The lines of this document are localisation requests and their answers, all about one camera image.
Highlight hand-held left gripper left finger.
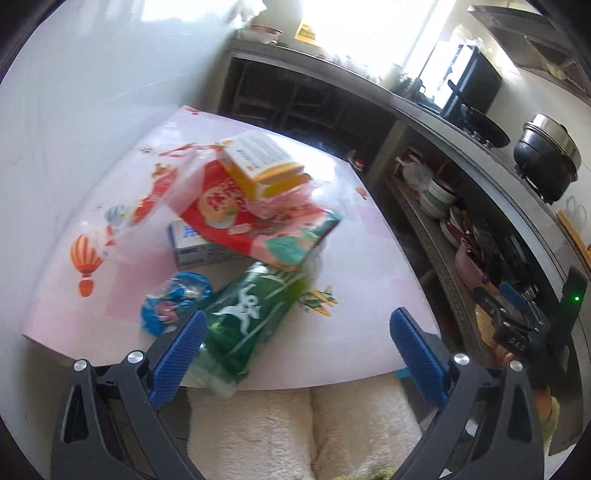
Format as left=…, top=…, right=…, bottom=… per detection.
left=50, top=308, right=208, bottom=480

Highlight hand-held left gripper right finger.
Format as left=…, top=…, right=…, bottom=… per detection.
left=389, top=307, right=548, bottom=480

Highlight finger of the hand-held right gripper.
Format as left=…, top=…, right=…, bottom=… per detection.
left=499, top=281, right=537, bottom=320
left=473, top=290, right=505, bottom=325

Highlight blue wrapper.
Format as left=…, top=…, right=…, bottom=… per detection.
left=141, top=271, right=214, bottom=335

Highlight green plastic bottle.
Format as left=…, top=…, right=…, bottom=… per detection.
left=185, top=261, right=310, bottom=398

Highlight pink green snack packet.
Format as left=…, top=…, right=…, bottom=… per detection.
left=245, top=203, right=342, bottom=271

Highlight person's right forearm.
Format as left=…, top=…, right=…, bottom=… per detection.
left=531, top=385, right=561, bottom=457

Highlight pink bowl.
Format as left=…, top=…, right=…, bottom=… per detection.
left=455, top=244, right=485, bottom=287

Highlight wooden board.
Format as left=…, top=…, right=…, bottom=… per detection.
left=556, top=210, right=591, bottom=264

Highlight pink printed tablecloth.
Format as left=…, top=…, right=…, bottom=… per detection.
left=21, top=105, right=444, bottom=391

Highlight blue white cardboard box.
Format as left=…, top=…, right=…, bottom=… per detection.
left=167, top=218, right=252, bottom=271

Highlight grey concrete counter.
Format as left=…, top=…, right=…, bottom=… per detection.
left=226, top=37, right=591, bottom=347

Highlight stack of bowls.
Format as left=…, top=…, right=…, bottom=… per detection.
left=418, top=178, right=458, bottom=217

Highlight clear plastic bag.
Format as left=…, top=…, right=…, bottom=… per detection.
left=104, top=148, right=232, bottom=259

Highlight black pot with steel lid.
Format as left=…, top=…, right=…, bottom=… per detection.
left=513, top=113, right=581, bottom=204

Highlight white plastic bag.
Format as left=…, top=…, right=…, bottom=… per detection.
left=399, top=157, right=432, bottom=188

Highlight red snack bag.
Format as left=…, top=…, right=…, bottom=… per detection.
left=180, top=159, right=287, bottom=241

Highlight black wok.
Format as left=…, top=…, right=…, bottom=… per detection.
left=459, top=104, right=511, bottom=148

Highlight yellow cardboard box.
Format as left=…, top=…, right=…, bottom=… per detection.
left=218, top=134, right=311, bottom=201

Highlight black appliance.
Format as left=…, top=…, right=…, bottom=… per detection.
left=443, top=44, right=503, bottom=116

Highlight dark kettle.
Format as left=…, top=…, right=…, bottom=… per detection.
left=397, top=74, right=426, bottom=97

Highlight steel range hood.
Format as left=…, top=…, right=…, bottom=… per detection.
left=468, top=4, right=591, bottom=93

